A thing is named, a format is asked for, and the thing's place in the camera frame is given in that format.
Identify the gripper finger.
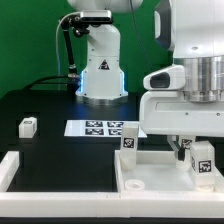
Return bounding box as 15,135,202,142
167,135,185,160

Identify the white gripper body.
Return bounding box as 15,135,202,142
139,91,224,137

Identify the white square tabletop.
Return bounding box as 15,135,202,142
114,149,224,194

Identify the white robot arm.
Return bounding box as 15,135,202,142
67,0,224,137

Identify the white sheet with tags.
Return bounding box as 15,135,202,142
63,119,148,139

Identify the white U-shaped fence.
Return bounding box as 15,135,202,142
0,151,224,218

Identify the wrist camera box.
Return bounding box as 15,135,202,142
143,65,186,91

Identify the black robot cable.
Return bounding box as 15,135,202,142
22,15,83,92

